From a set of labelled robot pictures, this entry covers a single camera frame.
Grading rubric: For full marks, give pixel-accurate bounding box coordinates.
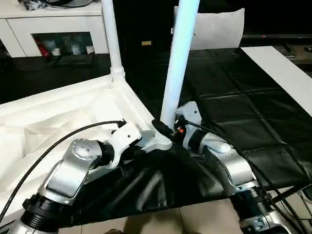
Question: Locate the black mat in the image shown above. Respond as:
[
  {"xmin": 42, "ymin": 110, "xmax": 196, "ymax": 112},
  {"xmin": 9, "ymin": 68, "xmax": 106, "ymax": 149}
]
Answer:
[{"xmin": 0, "ymin": 47, "xmax": 312, "ymax": 226}]

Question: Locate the black television stand foot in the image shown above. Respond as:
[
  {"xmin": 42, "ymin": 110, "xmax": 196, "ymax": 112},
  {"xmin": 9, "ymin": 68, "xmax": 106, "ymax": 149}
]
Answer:
[{"xmin": 282, "ymin": 40, "xmax": 301, "ymax": 58}]

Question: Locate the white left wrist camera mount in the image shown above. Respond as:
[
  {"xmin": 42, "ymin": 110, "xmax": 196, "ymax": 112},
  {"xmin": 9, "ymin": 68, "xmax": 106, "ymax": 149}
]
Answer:
[{"xmin": 107, "ymin": 121, "xmax": 142, "ymax": 170}]

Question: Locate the grey pillow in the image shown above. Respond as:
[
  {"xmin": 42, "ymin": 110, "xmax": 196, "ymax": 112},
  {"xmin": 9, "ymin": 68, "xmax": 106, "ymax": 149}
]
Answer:
[{"xmin": 172, "ymin": 6, "xmax": 246, "ymax": 51}]

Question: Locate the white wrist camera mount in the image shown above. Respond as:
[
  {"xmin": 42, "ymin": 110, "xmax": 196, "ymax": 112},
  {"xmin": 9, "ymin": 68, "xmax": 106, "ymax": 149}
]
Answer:
[
  {"xmin": 175, "ymin": 101, "xmax": 203, "ymax": 151},
  {"xmin": 107, "ymin": 121, "xmax": 142, "ymax": 170}
]

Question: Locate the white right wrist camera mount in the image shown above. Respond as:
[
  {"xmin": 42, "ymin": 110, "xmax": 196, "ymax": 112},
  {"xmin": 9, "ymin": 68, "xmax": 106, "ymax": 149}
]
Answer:
[{"xmin": 175, "ymin": 101, "xmax": 203, "ymax": 151}]

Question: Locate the black crumpled bag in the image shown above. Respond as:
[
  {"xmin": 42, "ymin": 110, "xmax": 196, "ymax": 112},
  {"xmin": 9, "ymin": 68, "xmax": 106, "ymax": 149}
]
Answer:
[{"xmin": 18, "ymin": 0, "xmax": 47, "ymax": 12}]

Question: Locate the white plastic table leg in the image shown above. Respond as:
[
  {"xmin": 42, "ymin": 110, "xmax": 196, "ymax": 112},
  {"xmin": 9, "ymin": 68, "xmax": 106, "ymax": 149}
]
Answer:
[
  {"xmin": 159, "ymin": 0, "xmax": 202, "ymax": 144},
  {"xmin": 101, "ymin": 0, "xmax": 126, "ymax": 83}
]

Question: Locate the white cabinet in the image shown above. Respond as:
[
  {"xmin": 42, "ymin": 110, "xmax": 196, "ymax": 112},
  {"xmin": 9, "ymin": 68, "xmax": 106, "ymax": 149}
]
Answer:
[{"xmin": 0, "ymin": 11, "xmax": 110, "ymax": 58}]

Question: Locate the red bottle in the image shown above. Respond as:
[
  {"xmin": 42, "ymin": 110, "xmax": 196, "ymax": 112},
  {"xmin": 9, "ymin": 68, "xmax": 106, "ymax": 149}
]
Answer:
[{"xmin": 35, "ymin": 39, "xmax": 51, "ymax": 58}]

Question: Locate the black bar pink mark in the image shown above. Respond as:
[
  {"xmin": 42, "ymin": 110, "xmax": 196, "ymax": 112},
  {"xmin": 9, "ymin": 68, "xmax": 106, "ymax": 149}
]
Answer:
[{"xmin": 241, "ymin": 34, "xmax": 312, "ymax": 41}]

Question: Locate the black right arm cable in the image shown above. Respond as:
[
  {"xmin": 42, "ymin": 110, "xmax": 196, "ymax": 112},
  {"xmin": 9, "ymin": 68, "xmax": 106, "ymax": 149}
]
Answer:
[{"xmin": 185, "ymin": 120, "xmax": 312, "ymax": 234}]

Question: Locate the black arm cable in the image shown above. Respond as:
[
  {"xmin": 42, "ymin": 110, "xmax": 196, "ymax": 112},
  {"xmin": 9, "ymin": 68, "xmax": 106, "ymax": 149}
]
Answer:
[
  {"xmin": 185, "ymin": 120, "xmax": 312, "ymax": 234},
  {"xmin": 0, "ymin": 118, "xmax": 127, "ymax": 220}
]

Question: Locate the black thin rod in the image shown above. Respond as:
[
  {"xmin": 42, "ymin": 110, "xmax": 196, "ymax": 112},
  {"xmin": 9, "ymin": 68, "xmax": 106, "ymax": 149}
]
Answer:
[{"xmin": 270, "ymin": 182, "xmax": 312, "ymax": 203}]

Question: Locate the grey helmet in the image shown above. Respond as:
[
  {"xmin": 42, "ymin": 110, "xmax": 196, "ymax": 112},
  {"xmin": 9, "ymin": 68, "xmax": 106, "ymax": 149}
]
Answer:
[{"xmin": 46, "ymin": 0, "xmax": 93, "ymax": 7}]

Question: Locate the white flat board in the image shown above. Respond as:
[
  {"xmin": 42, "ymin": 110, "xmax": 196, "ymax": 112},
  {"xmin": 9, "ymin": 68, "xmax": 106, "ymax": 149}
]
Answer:
[{"xmin": 241, "ymin": 45, "xmax": 312, "ymax": 117}]

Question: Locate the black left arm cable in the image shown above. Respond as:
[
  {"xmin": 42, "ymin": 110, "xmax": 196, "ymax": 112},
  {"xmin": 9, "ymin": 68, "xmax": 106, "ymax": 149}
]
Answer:
[{"xmin": 0, "ymin": 118, "xmax": 127, "ymax": 220}]

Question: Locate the white plastic table top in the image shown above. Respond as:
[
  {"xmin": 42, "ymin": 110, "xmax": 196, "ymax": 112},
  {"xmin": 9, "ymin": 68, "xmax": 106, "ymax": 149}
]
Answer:
[{"xmin": 0, "ymin": 73, "xmax": 175, "ymax": 220}]

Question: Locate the black cabinet blue edge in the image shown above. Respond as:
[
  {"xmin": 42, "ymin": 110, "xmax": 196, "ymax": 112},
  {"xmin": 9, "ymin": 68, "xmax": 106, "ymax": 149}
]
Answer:
[{"xmin": 108, "ymin": 0, "xmax": 175, "ymax": 57}]

